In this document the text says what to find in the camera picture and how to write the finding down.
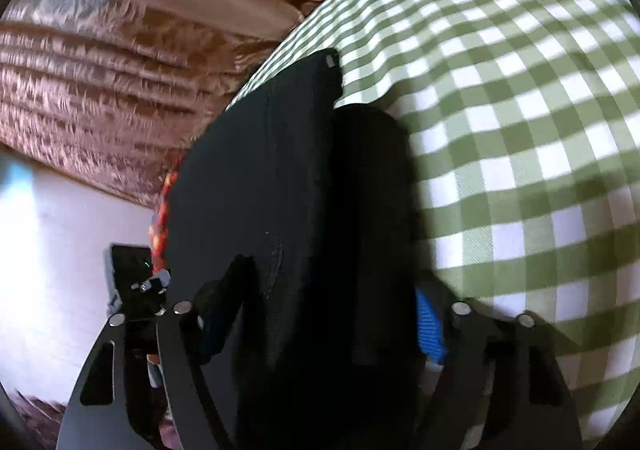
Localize black pants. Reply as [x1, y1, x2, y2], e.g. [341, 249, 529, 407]
[165, 48, 420, 449]

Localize multicoloured checkered pillow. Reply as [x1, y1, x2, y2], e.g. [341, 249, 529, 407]
[149, 162, 181, 274]

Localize brown floral curtain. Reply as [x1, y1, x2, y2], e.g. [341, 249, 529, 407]
[1, 0, 325, 207]

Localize green white checkered bedsheet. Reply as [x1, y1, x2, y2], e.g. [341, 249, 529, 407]
[247, 0, 639, 449]

